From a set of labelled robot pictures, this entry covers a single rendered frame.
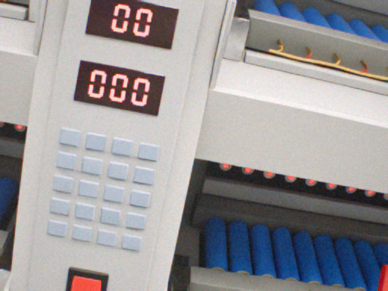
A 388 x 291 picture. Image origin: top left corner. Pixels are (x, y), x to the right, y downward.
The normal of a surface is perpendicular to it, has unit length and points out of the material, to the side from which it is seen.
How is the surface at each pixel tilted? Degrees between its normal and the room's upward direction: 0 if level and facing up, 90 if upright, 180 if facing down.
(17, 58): 108
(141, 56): 90
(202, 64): 90
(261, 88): 18
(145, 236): 90
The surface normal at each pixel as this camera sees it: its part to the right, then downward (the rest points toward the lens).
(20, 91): -0.01, 0.51
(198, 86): 0.05, 0.23
